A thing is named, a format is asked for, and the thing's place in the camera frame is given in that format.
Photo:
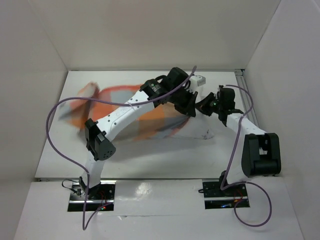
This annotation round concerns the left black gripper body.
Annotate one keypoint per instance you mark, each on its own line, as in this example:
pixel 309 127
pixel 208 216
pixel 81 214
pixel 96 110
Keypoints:
pixel 181 99

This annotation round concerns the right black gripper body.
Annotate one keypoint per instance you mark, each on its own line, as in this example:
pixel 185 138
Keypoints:
pixel 207 105

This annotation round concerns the checkered orange grey pillowcase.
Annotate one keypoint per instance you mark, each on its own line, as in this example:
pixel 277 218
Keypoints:
pixel 162 122

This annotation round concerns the white pillow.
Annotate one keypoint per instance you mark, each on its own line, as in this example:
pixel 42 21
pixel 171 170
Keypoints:
pixel 198 127

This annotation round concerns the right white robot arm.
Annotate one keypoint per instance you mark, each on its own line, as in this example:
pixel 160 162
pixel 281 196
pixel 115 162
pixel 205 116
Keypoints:
pixel 260 151

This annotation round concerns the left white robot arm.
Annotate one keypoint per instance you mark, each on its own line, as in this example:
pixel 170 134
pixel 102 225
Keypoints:
pixel 99 135

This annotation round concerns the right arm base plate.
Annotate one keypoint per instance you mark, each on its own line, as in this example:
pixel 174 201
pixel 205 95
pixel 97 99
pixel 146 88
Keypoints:
pixel 215 198

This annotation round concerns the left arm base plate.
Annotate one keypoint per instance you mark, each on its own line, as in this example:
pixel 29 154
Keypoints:
pixel 103 198

